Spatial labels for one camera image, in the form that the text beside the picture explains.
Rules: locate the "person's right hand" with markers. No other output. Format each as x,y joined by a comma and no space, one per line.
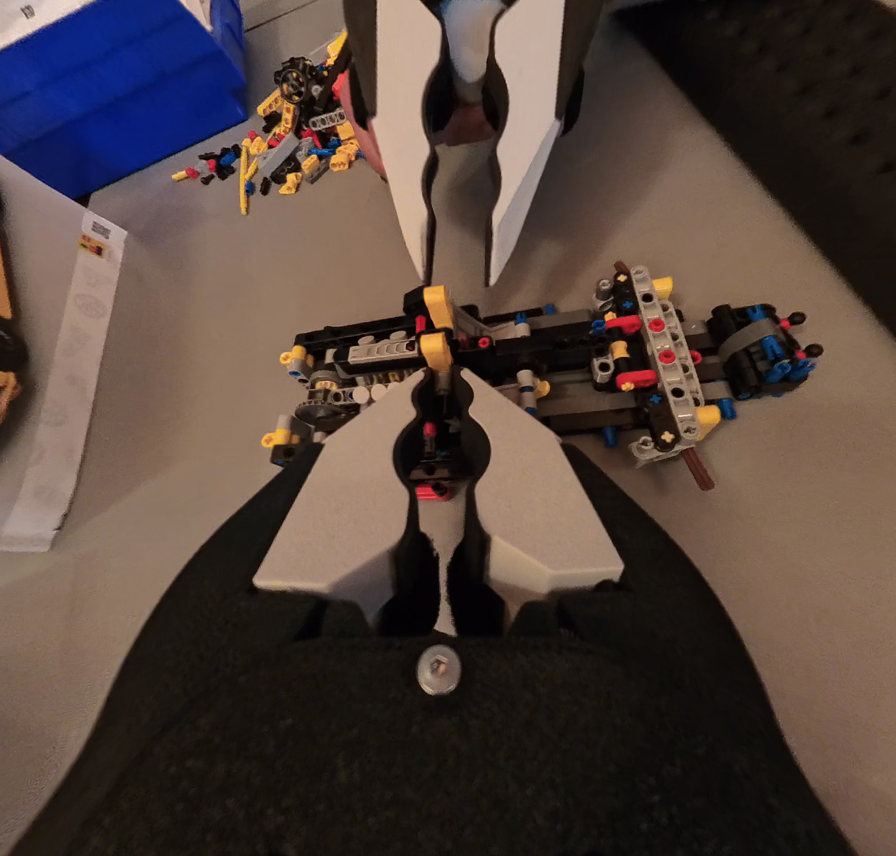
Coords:
469,128

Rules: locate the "brick-built toy car chassis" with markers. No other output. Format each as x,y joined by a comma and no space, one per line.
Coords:
560,352

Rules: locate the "grey desk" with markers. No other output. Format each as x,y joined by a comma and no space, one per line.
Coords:
735,555

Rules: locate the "pile of loose bricks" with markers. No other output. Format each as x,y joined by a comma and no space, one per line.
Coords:
294,149

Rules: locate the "blue storage bin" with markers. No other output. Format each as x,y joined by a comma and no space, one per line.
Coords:
105,100

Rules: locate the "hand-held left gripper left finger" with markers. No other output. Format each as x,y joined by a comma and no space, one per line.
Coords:
336,520

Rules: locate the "toy car instruction booklet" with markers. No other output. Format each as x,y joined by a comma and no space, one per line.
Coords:
56,380

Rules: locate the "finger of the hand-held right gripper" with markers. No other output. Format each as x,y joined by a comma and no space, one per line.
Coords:
402,100
535,100

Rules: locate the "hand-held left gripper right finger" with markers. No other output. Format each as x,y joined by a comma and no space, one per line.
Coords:
546,513

